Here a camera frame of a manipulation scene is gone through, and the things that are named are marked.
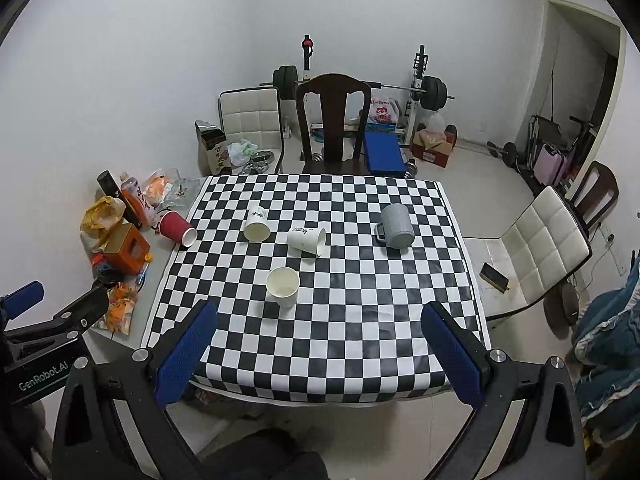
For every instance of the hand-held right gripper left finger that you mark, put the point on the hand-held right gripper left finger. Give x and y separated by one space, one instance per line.
185 355

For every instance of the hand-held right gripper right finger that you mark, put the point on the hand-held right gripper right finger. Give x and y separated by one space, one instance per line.
450 355

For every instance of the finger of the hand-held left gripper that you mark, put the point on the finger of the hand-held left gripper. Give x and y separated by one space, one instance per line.
87 305
22 299

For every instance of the plain white paper cup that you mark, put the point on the plain white paper cup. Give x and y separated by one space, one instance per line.
283 295

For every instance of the red paper cup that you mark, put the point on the red paper cup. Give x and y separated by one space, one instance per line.
172 225

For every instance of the white printed paper cup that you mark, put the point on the white printed paper cup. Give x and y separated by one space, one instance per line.
256 225
302 240

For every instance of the orange snack packet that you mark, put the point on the orange snack packet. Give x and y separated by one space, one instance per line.
121 310
160 185

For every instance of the orange carton box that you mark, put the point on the orange carton box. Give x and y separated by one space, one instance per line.
125 250

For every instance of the black smartphone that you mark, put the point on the black smartphone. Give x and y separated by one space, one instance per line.
494 275

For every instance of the yellow plastic bag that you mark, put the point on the yellow plastic bag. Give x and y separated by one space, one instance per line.
100 215

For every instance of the black white checkered tablecloth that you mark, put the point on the black white checkered tablecloth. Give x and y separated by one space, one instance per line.
350 310

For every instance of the black cylinder bottle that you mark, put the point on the black cylinder bottle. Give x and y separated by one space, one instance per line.
107 183

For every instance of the dark round disc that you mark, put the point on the dark round disc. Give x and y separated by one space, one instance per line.
569 306

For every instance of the dark cloth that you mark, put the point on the dark cloth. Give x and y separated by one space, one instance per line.
265 457

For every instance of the grey ribbed mug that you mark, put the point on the grey ribbed mug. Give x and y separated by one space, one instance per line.
397 225

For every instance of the white padded chair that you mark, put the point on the white padded chair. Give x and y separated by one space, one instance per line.
540 230
250 115

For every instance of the teal quilted garment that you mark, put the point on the teal quilted garment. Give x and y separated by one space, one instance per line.
612 330

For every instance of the brown printed paper bag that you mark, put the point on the brown printed paper bag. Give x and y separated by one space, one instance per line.
212 152

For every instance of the white power strip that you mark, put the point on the white power strip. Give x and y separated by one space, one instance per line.
607 232

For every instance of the red cardboard box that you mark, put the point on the red cardboard box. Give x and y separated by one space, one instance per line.
432 150

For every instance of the small black dumbbell bar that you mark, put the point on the small black dumbbell bar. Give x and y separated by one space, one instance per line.
509 154

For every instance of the blue bench pad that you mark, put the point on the blue bench pad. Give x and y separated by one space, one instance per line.
382 152

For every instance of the pink suitcase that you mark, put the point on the pink suitcase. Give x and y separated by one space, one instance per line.
549 165

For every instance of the clear plastic bag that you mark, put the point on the clear plastic bag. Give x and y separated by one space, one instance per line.
434 122

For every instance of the dark wooden chair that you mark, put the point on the dark wooden chair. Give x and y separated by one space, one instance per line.
603 179
332 125

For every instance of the folded black cart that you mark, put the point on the folded black cart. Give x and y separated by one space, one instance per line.
542 132

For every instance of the black kick scooter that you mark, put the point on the black kick scooter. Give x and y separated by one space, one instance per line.
582 142

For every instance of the red white plastic bag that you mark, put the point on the red white plastic bag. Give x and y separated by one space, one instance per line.
382 112

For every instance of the white weight bench rack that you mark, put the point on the white weight bench rack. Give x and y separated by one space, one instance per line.
419 87

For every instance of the barbell with black plates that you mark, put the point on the barbell with black plates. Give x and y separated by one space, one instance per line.
285 82

